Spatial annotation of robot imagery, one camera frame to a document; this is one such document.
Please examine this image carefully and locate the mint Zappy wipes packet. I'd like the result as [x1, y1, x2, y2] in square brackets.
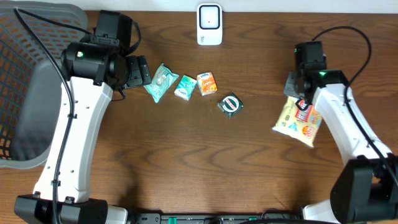
[144, 63, 179, 103]

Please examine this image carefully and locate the large yellow wipes packet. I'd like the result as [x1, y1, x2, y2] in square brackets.
[272, 96, 322, 147]

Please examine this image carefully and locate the teal tissue pack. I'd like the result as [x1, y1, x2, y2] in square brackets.
[174, 75, 197, 101]

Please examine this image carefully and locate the orange tissue pack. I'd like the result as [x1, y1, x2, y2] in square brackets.
[197, 72, 218, 96]

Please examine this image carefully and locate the Zam-Buk ointment tin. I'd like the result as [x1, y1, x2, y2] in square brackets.
[217, 92, 244, 119]

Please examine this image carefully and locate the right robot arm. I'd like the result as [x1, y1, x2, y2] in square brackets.
[284, 41, 397, 223]

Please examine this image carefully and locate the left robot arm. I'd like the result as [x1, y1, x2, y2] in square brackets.
[14, 10, 151, 223]

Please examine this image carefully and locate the white barcode scanner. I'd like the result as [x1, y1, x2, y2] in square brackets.
[197, 3, 223, 46]

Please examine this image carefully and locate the grey plastic mesh basket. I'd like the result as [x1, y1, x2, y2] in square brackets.
[1, 1, 88, 169]

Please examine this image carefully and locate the black right camera cable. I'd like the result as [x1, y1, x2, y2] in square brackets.
[312, 26, 398, 187]

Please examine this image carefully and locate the black camera cable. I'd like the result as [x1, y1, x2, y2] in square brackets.
[12, 7, 94, 224]
[312, 26, 398, 187]

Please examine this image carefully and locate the black left camera cable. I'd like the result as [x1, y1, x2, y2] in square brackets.
[12, 7, 94, 224]

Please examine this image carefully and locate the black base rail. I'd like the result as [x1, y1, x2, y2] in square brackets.
[129, 212, 299, 224]

